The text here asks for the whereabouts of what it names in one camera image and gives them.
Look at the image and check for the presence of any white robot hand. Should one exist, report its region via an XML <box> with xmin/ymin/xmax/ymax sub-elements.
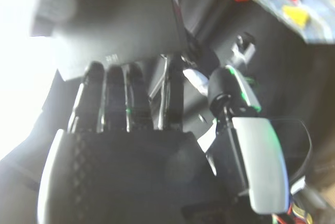
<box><xmin>36</xmin><ymin>53</ymin><xmax>291</xmax><ymax>224</ymax></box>

